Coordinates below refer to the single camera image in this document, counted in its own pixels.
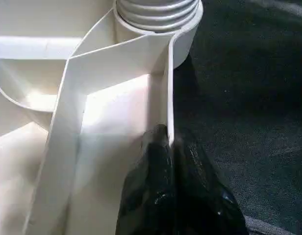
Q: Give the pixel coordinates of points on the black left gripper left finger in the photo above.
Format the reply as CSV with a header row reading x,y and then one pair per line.
x,y
148,191

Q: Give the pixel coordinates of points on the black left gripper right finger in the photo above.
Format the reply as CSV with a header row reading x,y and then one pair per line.
x,y
207,196

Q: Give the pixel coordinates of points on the white plastic table top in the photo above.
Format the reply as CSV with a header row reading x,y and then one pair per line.
x,y
67,73

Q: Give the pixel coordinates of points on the white plastic table leg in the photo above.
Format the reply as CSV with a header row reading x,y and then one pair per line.
x,y
158,12

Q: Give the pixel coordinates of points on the black work mat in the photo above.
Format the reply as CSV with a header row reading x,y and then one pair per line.
x,y
249,98

